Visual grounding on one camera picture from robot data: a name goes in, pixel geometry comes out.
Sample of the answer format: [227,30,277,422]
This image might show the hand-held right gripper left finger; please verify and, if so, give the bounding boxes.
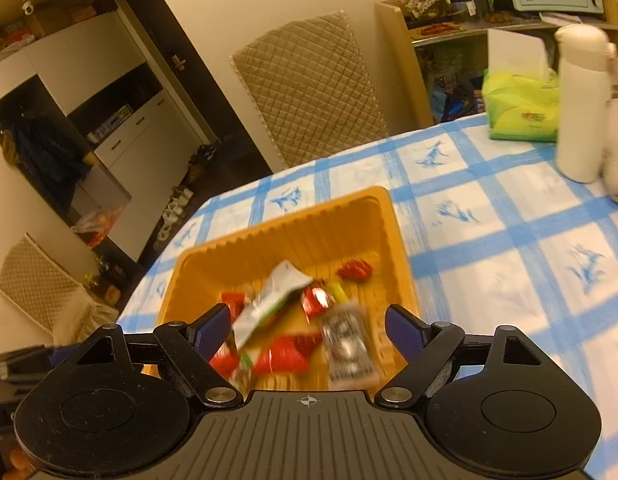
[76,303,242,397]

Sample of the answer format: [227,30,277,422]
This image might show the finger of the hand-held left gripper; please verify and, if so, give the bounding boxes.
[0,342,80,368]

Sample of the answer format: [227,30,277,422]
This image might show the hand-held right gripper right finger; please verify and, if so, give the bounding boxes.
[374,304,542,395]

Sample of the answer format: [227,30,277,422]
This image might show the small red snack packet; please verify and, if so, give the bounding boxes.
[208,351,240,377]

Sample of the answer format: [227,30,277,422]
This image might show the small green yellow snack packet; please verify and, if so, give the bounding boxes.
[231,350,262,393]

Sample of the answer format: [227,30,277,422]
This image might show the dark clear snack packet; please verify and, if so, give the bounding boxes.
[320,299,383,392]

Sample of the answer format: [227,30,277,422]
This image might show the silver green snack pouch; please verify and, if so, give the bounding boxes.
[230,259,314,352]

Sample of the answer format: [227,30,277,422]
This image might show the small red foil candy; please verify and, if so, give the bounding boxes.
[300,284,336,319]

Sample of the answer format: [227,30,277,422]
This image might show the orange plastic tray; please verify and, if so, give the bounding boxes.
[141,186,424,396]

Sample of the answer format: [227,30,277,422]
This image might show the beige quilted chair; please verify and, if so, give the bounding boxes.
[0,232,120,345]
[230,9,390,170]

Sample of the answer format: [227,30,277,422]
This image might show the dark glass bottles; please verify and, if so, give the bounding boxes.
[84,255,127,303]

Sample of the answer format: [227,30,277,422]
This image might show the blue checked tablecloth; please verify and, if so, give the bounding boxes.
[116,110,618,476]

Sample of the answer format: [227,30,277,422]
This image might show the row of shoes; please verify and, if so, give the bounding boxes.
[153,144,220,252]

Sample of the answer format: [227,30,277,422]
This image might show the red plastic bag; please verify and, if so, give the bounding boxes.
[71,206,127,248]

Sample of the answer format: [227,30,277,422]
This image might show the dark jacket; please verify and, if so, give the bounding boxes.
[1,115,92,196]

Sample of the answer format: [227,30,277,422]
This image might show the dark door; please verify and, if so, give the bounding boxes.
[114,0,274,176]

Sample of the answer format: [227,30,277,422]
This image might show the blue bag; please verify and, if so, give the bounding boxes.
[439,77,487,122]

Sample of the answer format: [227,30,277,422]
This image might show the green tissue pack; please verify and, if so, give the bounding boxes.
[481,27,562,143]

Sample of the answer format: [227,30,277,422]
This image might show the wooden shelf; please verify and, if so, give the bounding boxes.
[374,0,618,128]

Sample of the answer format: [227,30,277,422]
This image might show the white thermos bottle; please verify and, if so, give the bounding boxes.
[554,23,618,184]

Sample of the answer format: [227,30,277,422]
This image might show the plate of red food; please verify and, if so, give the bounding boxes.
[413,21,467,37]

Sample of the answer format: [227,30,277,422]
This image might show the white cabinet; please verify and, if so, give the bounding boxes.
[0,0,217,263]

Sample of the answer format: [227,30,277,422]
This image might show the cardboard boxes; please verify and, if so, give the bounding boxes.
[0,0,114,68]

